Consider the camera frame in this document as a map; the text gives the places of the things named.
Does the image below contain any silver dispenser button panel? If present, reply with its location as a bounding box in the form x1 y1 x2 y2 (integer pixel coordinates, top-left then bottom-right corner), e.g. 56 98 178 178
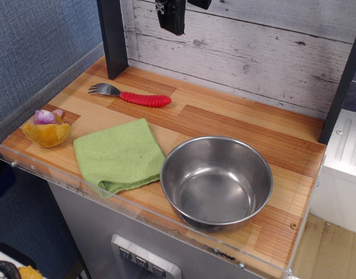
111 234 182 278

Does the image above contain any dark right frame post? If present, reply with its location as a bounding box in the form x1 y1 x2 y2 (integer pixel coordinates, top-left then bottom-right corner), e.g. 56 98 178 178
318 37 356 145

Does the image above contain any dark frame post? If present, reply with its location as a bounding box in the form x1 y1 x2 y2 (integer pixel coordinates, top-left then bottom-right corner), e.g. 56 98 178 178
97 0 129 80
318 37 356 145

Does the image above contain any red handled metal fork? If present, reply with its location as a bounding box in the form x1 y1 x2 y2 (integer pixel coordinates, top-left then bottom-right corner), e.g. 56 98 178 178
88 83 172 108

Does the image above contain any orange plush toy with flower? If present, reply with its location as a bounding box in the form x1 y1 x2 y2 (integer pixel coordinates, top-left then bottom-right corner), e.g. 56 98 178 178
22 109 70 148

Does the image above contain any white side cabinet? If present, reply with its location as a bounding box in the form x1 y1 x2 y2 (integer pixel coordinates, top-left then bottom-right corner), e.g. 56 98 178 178
310 109 356 233

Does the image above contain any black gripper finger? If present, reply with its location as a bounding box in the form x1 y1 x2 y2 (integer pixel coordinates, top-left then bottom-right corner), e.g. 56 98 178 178
155 0 186 35
187 0 212 10

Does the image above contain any grey toy fridge body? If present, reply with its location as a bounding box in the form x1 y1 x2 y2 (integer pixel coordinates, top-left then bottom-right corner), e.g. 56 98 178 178
49 183 256 278

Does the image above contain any dark left frame post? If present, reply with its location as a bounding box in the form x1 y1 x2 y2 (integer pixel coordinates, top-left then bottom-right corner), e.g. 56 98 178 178
97 0 129 80

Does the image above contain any green folded cloth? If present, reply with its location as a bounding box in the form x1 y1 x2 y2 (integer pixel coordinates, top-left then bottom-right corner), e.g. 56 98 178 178
74 119 165 199

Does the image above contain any stainless steel pot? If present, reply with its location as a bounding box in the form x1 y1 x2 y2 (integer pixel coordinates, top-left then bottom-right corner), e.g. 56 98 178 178
160 136 273 233

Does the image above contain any clear acrylic guard rail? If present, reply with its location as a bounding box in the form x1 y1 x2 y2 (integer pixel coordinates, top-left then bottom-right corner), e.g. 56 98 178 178
0 48 325 278

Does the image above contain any orange plush in basket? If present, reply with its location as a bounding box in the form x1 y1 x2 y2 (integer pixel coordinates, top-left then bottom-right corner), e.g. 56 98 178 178
18 266 44 279

